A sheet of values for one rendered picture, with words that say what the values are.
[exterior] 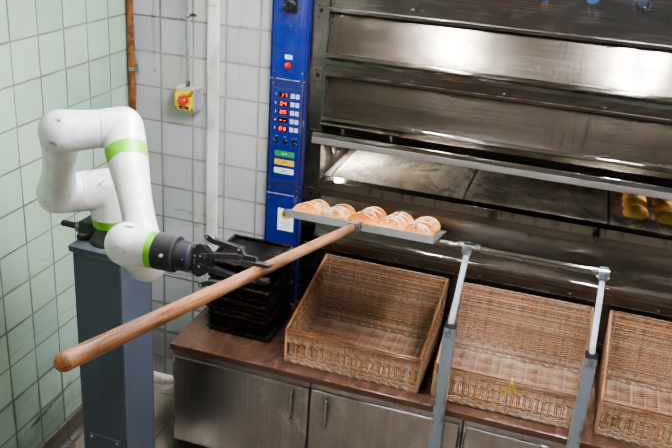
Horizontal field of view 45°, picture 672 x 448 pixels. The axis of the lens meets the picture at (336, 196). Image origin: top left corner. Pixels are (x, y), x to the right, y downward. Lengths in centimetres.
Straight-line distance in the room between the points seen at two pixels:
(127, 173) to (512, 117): 158
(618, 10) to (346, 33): 102
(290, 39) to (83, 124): 123
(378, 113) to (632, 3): 103
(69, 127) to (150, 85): 139
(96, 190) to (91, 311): 45
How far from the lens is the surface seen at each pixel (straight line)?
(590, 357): 290
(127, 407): 306
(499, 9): 317
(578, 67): 316
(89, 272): 284
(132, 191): 225
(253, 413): 344
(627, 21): 315
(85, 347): 129
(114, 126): 235
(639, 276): 342
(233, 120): 355
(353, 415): 328
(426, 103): 328
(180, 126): 367
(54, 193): 265
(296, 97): 337
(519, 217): 334
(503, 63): 317
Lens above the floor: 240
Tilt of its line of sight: 22 degrees down
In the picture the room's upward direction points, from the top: 4 degrees clockwise
